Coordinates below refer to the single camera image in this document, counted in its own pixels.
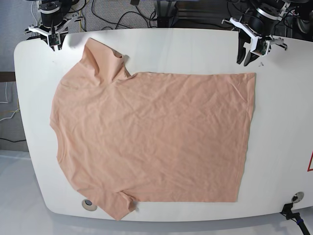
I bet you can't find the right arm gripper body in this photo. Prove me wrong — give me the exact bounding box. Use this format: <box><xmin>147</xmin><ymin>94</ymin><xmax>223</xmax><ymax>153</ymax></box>
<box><xmin>24</xmin><ymin>16</ymin><xmax>83</xmax><ymax>38</ymax></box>

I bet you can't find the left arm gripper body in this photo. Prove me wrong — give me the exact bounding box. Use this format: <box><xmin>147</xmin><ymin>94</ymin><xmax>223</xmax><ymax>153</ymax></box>
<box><xmin>222</xmin><ymin>17</ymin><xmax>288</xmax><ymax>52</ymax></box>

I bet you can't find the peach pink T-shirt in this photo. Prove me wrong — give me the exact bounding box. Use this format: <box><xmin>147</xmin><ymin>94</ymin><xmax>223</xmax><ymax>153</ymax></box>
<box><xmin>50</xmin><ymin>38</ymin><xmax>256</xmax><ymax>220</ymax></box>

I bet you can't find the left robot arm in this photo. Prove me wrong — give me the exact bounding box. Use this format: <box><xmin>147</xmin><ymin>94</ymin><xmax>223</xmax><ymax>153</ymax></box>
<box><xmin>222</xmin><ymin>0</ymin><xmax>291</xmax><ymax>66</ymax></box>

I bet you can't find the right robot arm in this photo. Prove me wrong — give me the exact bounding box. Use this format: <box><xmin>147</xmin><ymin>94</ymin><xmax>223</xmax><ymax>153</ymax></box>
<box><xmin>24</xmin><ymin>0</ymin><xmax>87</xmax><ymax>50</ymax></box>

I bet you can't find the red triangle sticker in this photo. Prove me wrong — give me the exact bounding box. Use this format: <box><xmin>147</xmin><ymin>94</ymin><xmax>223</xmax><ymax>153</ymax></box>
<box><xmin>307</xmin><ymin>153</ymin><xmax>313</xmax><ymax>172</ymax></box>

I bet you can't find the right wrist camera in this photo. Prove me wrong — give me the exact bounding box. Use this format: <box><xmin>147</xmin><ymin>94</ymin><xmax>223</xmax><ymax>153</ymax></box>
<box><xmin>50</xmin><ymin>33</ymin><xmax>59</xmax><ymax>46</ymax></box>

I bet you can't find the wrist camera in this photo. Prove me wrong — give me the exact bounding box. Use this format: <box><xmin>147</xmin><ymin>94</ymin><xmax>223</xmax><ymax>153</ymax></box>
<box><xmin>250</xmin><ymin>37</ymin><xmax>271</xmax><ymax>56</ymax></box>
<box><xmin>50</xmin><ymin>33</ymin><xmax>59</xmax><ymax>46</ymax></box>

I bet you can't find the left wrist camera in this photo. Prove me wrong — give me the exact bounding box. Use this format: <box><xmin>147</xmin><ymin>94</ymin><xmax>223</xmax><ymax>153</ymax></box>
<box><xmin>250</xmin><ymin>37</ymin><xmax>271</xmax><ymax>56</ymax></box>

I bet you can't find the white floor cable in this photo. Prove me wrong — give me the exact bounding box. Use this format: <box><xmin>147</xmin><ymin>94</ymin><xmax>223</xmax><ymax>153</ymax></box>
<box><xmin>30</xmin><ymin>0</ymin><xmax>39</xmax><ymax>27</ymax></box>

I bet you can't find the black metal frame post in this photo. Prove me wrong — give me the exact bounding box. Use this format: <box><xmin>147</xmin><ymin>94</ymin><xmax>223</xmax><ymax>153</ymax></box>
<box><xmin>154</xmin><ymin>0</ymin><xmax>179</xmax><ymax>28</ymax></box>

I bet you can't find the right table cable grommet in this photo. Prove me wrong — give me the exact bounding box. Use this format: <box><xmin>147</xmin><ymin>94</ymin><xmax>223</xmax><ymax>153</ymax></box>
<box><xmin>291</xmin><ymin>191</ymin><xmax>304</xmax><ymax>203</ymax></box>

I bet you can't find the table cable grommet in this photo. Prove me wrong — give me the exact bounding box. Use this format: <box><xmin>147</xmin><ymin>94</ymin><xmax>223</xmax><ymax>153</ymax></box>
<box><xmin>291</xmin><ymin>191</ymin><xmax>304</xmax><ymax>203</ymax></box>
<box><xmin>82</xmin><ymin>199</ymin><xmax>97</xmax><ymax>212</ymax></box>

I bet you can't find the black clamp with cable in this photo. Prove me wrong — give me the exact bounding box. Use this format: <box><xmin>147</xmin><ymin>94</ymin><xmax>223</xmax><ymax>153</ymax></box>
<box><xmin>280</xmin><ymin>203</ymin><xmax>310</xmax><ymax>235</ymax></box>

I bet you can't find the left table cable grommet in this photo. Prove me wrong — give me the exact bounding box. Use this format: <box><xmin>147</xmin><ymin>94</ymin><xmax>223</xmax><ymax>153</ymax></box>
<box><xmin>82</xmin><ymin>199</ymin><xmax>97</xmax><ymax>212</ymax></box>

